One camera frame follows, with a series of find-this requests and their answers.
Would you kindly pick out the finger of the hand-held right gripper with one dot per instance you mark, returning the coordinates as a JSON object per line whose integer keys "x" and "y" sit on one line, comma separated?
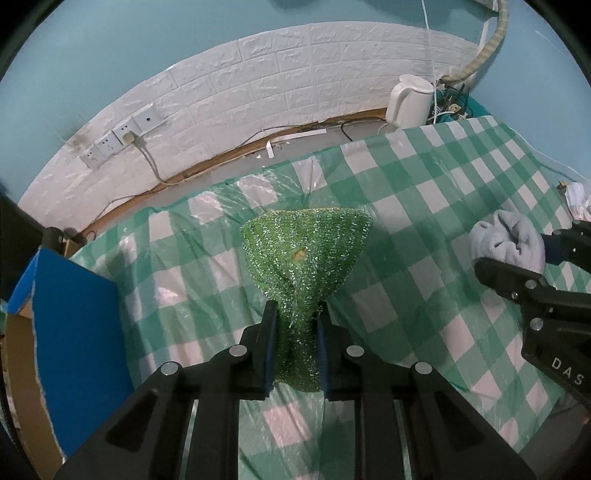
{"x": 551, "y": 249}
{"x": 508, "y": 277}

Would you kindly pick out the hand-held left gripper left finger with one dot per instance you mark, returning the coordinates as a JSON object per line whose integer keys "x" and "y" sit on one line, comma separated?
{"x": 268, "y": 348}

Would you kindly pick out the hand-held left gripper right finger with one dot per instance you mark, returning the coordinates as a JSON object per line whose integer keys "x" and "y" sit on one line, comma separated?
{"x": 322, "y": 353}

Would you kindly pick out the pale blue small towel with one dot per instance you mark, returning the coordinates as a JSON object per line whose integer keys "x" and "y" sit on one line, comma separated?
{"x": 508, "y": 237}

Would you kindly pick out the sparkly green cloth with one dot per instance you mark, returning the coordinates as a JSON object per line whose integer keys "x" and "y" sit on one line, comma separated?
{"x": 304, "y": 249}

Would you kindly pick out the white crumpled tissue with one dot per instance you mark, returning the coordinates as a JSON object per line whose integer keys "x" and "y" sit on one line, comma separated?
{"x": 579, "y": 201}

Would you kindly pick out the green checkered plastic tablecloth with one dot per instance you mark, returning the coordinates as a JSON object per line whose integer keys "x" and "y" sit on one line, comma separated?
{"x": 415, "y": 207}

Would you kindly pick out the white electric kettle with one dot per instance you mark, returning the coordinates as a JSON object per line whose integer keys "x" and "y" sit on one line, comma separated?
{"x": 408, "y": 99}

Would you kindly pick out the white plastic strip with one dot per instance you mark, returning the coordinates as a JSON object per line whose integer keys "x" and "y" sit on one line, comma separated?
{"x": 295, "y": 137}

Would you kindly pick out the white wall socket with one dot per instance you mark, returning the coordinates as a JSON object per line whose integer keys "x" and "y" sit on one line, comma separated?
{"x": 122, "y": 134}
{"x": 147, "y": 119}
{"x": 92, "y": 158}
{"x": 107, "y": 145}

